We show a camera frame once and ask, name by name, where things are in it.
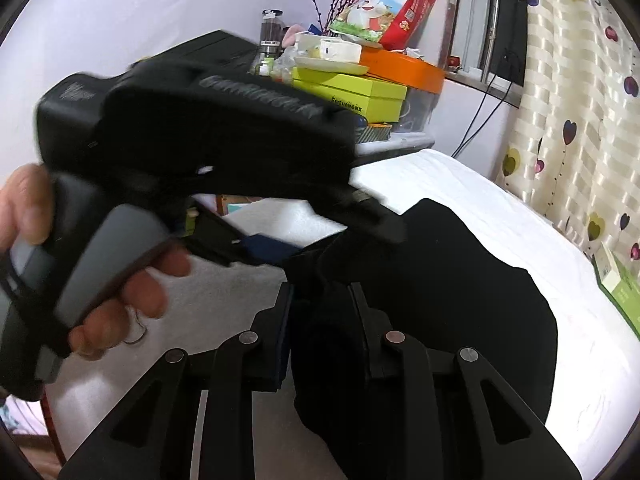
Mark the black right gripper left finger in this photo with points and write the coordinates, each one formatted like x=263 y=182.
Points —
x=253 y=361

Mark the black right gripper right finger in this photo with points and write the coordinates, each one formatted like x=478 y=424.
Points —
x=400 y=379

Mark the black pants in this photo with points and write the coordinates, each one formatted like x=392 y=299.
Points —
x=490 y=335

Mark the left hand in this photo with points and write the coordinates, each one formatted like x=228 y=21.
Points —
x=27 y=203

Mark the clear bottle black lid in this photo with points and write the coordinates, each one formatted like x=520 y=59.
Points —
x=271 y=34

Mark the lime green box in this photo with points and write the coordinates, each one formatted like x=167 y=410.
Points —
x=375 y=99

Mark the white bedside shelf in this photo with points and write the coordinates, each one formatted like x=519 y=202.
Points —
x=398 y=144

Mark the orange box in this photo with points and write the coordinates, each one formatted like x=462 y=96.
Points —
x=403 y=69

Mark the red cartoon gift box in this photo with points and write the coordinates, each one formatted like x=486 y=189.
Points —
x=386 y=24

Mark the green white flat box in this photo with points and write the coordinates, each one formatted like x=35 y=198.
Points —
x=619 y=285

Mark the heart patterned cream curtain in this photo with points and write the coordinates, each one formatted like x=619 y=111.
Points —
x=573 y=153

